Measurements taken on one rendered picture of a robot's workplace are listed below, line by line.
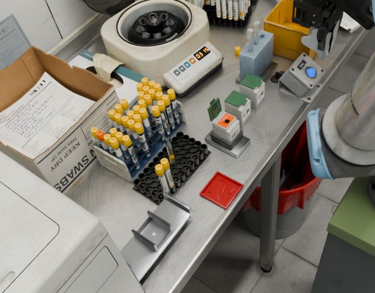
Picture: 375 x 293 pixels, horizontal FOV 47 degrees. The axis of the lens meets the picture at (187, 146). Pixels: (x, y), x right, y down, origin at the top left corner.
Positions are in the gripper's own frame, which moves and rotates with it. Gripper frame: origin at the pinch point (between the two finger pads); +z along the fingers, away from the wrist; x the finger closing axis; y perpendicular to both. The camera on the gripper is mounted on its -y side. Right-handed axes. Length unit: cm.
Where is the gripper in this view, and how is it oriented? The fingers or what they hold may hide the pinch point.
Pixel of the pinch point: (326, 54)
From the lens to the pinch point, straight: 101.8
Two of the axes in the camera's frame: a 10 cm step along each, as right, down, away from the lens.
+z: 1.3, 6.1, 7.9
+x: -5.9, 6.8, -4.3
